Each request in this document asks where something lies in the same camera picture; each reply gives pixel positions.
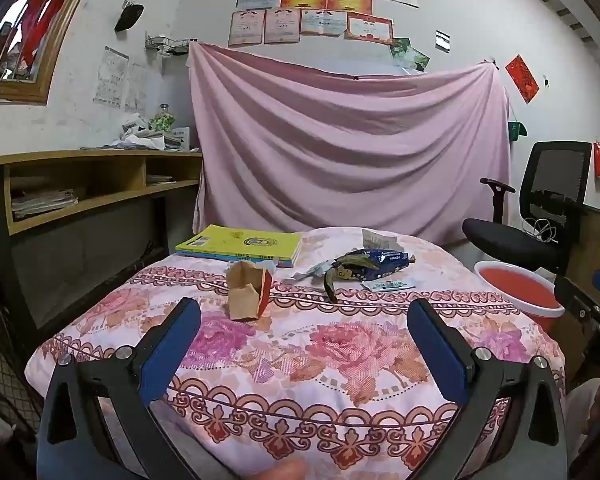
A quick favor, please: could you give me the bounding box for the black office chair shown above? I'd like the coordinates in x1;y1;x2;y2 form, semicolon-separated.
462;141;593;276

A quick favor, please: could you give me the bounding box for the blue book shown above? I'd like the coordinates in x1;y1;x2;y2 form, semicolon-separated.
180;250;297;268

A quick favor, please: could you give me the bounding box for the group of wall certificates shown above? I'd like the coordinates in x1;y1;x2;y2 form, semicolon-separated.
228;0;421;47

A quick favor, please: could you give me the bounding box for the person's left hand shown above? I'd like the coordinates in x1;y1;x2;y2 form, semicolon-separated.
261;458;309;480

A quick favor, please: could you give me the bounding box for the silver wrapper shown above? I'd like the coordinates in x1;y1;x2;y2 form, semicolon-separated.
281;260;336;283

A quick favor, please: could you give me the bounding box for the red paper wall decoration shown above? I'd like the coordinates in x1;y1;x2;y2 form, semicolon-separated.
505;55;540;104

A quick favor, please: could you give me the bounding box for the printed wall sheet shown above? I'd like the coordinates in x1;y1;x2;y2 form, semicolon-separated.
125;63;150;113

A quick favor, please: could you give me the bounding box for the white and green sachet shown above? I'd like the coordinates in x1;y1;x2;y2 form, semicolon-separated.
361;278;416;292

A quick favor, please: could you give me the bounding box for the yellow book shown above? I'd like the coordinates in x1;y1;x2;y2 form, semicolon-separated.
175;224;303;261

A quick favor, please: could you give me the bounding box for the wooden shelf unit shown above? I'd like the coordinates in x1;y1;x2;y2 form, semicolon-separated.
0;149;204;341

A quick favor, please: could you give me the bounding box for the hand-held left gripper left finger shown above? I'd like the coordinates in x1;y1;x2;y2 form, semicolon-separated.
36;297;203;480

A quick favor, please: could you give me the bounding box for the dark quilted cloth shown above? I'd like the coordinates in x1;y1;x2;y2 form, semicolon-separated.
0;235;42;441

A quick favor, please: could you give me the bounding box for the wire wall rack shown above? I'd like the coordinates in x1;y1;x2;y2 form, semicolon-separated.
145;34;197;56

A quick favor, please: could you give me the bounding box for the red window cloth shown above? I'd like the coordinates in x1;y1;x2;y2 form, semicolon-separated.
20;0;83;68

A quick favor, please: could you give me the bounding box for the white cable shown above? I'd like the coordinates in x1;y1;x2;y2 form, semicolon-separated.
522;217;558;243

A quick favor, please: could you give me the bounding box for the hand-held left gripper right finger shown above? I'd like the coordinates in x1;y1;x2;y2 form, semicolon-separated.
400;297;569;480

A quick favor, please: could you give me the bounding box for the glass jar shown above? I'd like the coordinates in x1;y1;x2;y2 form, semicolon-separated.
150;104;176;133

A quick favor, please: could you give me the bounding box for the floral pink blanket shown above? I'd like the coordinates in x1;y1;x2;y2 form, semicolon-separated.
24;226;567;473

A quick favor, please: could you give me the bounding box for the orange bucket with white rim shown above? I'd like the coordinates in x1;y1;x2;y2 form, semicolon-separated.
474;260;566;333

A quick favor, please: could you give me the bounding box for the pink hanging sheet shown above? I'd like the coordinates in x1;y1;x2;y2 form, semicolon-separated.
187;41;512;247

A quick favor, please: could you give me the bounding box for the person's right forearm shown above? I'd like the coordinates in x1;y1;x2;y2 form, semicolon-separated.
564;377;600;442

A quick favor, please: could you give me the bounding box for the wall calendar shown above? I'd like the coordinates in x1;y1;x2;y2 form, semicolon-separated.
93;46;130;108

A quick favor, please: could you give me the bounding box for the blue snack bag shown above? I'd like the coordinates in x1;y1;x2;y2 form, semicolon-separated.
322;248;416;303

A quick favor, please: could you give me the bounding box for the white receipt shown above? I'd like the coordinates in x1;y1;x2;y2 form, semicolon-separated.
362;229;398;252

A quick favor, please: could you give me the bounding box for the wooden window frame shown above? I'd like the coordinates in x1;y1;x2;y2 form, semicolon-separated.
0;0;106;107

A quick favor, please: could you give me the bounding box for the pile of papers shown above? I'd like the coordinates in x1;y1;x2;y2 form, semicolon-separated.
80;112;176;152

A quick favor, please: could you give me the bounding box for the black hanging cap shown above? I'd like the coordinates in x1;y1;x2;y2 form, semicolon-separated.
114;2;145;32

